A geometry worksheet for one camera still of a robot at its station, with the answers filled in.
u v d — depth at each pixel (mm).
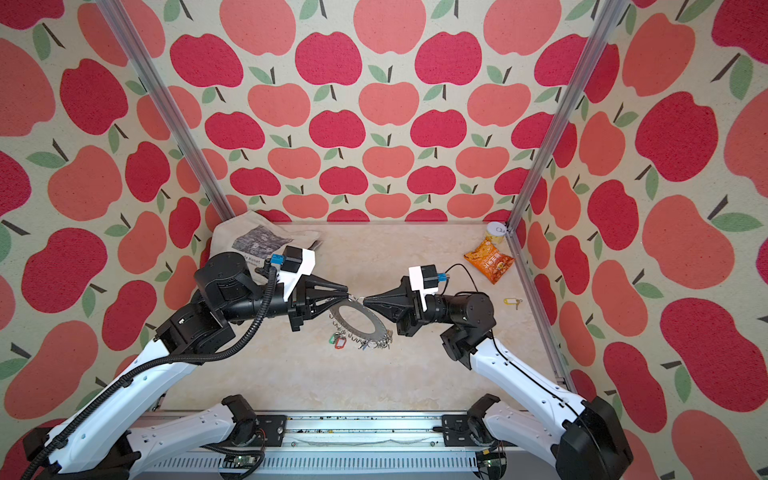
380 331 565
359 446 730
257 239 1069
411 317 528
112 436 374
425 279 472
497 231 1112
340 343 676
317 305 517
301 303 468
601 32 720
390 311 553
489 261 1044
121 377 397
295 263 440
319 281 516
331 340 675
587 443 388
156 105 847
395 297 516
